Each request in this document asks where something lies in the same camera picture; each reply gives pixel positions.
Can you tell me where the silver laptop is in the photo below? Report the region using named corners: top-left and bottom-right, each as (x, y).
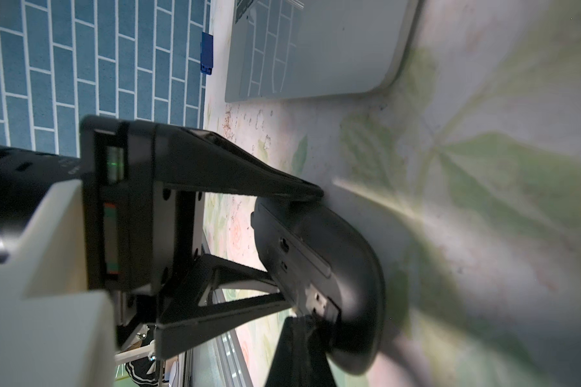
top-left (225, 0), bottom-right (418, 103)

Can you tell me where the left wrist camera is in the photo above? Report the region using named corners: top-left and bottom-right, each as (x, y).
top-left (0, 180), bottom-right (116, 386)

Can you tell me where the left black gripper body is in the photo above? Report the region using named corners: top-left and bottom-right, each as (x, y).
top-left (79, 114), bottom-right (202, 348)

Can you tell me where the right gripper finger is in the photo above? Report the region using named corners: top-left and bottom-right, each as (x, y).
top-left (265, 316), bottom-right (336, 387)

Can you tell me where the floral table mat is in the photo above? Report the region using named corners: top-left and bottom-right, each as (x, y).
top-left (205, 1), bottom-right (581, 386)

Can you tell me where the black wireless mouse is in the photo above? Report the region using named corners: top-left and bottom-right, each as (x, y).
top-left (251, 198), bottom-right (386, 375)

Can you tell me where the silver black USB receiver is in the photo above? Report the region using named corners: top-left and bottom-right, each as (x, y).
top-left (305, 285), bottom-right (339, 324)

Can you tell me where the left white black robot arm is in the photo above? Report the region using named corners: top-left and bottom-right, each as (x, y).
top-left (0, 115), bottom-right (324, 359)

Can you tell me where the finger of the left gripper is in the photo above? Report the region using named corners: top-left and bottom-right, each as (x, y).
top-left (154, 124), bottom-right (324, 202)
top-left (154, 254), bottom-right (291, 360)

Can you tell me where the blue binder clip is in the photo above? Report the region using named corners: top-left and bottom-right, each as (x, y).
top-left (200, 32), bottom-right (214, 75)

